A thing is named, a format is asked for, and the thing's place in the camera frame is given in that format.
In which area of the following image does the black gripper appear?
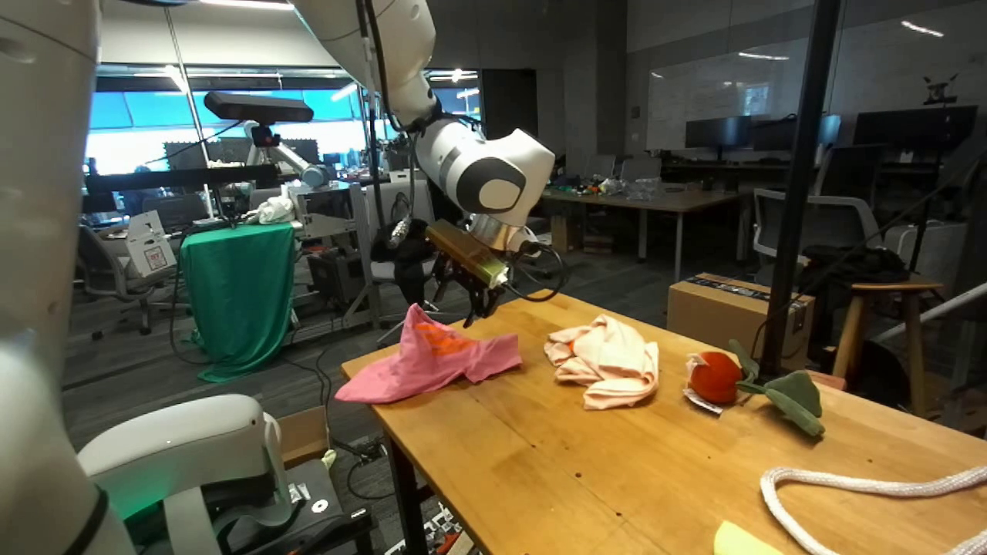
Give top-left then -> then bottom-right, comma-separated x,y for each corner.
425,218 -> 509,319

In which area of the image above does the pink t-shirt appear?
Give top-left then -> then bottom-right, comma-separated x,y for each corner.
336,305 -> 522,405

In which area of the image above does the white rope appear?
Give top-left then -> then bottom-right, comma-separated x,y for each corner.
760,464 -> 987,555

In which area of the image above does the yellow-green cloth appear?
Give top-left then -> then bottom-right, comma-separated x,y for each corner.
712,520 -> 784,555

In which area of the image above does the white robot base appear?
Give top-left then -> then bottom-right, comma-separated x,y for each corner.
0,328 -> 303,555

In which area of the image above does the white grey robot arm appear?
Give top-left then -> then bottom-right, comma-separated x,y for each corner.
290,0 -> 556,319

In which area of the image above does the cream pink cloth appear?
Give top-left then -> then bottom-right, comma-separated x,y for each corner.
543,315 -> 661,409

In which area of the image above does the wooden table in background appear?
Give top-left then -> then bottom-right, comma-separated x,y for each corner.
543,184 -> 744,278

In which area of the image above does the green draped cloth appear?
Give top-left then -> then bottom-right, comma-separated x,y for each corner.
182,222 -> 295,382

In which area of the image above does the cardboard box on floor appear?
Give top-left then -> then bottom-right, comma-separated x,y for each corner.
667,270 -> 815,368

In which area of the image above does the plush tomato with leaves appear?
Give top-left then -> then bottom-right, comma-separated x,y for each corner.
684,341 -> 823,441

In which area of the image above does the black vertical pole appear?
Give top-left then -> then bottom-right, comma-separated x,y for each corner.
760,0 -> 843,377

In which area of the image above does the round wooden stool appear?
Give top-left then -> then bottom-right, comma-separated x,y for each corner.
833,282 -> 938,414

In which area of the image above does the black camera on mount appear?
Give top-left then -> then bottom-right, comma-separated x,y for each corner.
204,90 -> 314,144

